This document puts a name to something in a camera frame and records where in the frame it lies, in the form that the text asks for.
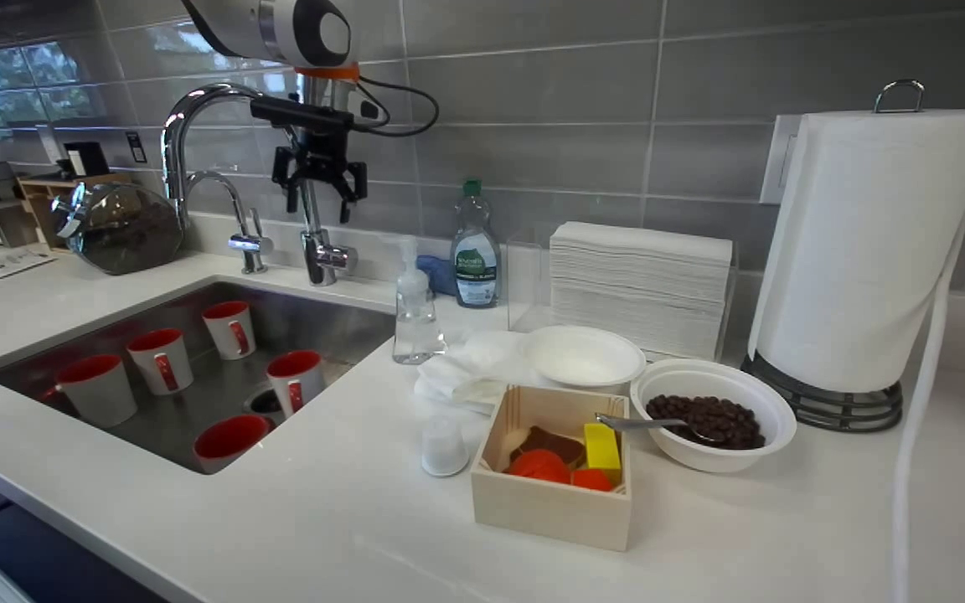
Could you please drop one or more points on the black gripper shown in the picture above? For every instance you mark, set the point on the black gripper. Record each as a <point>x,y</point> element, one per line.
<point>319,154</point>

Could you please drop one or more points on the chrome gooseneck kitchen tap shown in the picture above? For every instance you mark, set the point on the chrome gooseneck kitchen tap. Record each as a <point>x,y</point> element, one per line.
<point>327,259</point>

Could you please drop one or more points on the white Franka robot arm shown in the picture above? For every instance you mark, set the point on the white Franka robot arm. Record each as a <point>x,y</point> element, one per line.
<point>269,29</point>

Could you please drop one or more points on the small chrome water tap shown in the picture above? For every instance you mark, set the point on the small chrome water tap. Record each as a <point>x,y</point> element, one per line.
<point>249,244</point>

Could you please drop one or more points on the blue sponge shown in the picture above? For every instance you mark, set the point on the blue sponge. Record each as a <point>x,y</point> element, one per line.
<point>432,276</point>

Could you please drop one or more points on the stainless steel sink basin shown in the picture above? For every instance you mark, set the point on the stainless steel sink basin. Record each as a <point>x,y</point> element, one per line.
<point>333,336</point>

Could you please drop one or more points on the small clear plastic bottle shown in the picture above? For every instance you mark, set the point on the small clear plastic bottle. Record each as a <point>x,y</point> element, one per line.
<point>414,330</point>

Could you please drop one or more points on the green dish soap bottle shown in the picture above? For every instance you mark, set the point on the green dish soap bottle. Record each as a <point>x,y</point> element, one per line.
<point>475,271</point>

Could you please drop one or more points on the white mug red inside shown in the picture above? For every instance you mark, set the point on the white mug red inside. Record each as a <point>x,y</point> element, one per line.
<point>227,442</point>
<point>102,400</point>
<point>295,390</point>
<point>159,369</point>
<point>229,336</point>

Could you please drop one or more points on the dark glossy bag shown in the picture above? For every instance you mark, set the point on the dark glossy bag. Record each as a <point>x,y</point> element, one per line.
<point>124,228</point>

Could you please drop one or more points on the clear plastic cup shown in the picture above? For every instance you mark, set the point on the clear plastic cup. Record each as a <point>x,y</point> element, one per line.
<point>445,452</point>

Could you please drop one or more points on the empty white bowl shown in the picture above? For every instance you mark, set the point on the empty white bowl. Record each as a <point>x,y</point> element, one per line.
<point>583,356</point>

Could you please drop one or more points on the printed paper sheet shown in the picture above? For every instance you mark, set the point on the printed paper sheet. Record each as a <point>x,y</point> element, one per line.
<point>0,264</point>

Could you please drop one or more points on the brown toy piece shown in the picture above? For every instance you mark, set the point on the brown toy piece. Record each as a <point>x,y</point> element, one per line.
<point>549,442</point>

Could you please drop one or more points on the orange toy ball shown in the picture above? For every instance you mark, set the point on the orange toy ball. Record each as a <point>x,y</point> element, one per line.
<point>592,481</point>
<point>536,465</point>

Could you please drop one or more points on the yellow toy block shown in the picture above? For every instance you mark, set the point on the yellow toy block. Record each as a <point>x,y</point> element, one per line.
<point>601,448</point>

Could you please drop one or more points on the metal spoon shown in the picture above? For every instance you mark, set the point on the metal spoon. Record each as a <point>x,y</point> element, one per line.
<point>629,423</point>

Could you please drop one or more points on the square wooden box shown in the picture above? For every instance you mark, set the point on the square wooden box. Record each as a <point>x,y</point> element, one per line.
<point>549,515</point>

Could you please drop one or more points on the white bowl holding beans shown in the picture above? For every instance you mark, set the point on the white bowl holding beans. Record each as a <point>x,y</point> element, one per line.
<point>672,443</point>

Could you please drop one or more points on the dark brown coffee beans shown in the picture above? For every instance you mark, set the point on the dark brown coffee beans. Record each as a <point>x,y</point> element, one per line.
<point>719,423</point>

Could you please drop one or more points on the dark blue cabinet front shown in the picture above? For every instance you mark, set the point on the dark blue cabinet front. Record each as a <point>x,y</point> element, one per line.
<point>49,563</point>

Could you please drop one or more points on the white paper towel roll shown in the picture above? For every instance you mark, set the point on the white paper towel roll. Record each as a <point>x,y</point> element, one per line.
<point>862,246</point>

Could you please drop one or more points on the wooden frame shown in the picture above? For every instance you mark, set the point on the wooden frame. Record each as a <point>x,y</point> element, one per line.
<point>41,192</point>

